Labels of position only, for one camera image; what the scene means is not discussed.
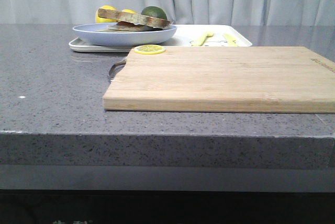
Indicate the right yellow lemon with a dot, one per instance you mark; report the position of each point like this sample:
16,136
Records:
129,11

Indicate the lemon slice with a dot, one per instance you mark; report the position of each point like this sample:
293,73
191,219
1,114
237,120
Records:
149,49

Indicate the bread slice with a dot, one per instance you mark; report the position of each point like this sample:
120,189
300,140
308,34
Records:
137,19
130,28

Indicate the yellow plastic spoon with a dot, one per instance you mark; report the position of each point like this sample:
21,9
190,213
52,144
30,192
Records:
202,38

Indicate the yellow plastic knife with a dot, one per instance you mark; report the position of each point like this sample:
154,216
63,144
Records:
231,41

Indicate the metal cutting board handle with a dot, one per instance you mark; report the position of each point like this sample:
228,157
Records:
115,68

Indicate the fried egg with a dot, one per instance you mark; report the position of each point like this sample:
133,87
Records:
123,23

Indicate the light blue round plate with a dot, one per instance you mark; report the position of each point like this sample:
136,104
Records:
95,34

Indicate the wooden cutting board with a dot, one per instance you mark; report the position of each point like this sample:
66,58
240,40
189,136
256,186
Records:
225,79

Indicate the green lime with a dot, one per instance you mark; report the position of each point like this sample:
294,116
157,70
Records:
154,11

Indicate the white rectangular tray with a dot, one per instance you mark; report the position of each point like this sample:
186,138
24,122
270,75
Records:
183,37

